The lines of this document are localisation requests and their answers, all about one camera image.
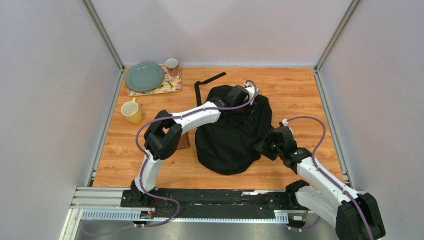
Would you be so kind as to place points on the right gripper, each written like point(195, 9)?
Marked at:
point(261, 146)

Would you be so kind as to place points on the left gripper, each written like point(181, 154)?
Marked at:
point(251, 110)

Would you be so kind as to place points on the brown leather wallet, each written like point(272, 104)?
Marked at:
point(184, 142)

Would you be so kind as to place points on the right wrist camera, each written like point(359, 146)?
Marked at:
point(284, 123)

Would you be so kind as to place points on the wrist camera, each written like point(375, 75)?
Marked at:
point(284, 123)
point(252, 91)

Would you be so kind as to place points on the yellow mug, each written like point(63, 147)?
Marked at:
point(131, 111)

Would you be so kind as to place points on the grey-green plate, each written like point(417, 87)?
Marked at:
point(144, 76)

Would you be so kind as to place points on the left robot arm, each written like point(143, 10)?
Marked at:
point(163, 133)

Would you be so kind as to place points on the floral tray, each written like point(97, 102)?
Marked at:
point(169, 84)

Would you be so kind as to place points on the brown patterned mug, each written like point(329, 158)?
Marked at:
point(173, 67)

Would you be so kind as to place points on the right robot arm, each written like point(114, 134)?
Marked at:
point(353, 215)

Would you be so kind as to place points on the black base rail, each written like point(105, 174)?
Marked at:
point(222, 204)

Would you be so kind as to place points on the black backpack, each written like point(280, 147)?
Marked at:
point(227, 146)

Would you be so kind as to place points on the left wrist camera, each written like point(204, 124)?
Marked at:
point(252, 91)

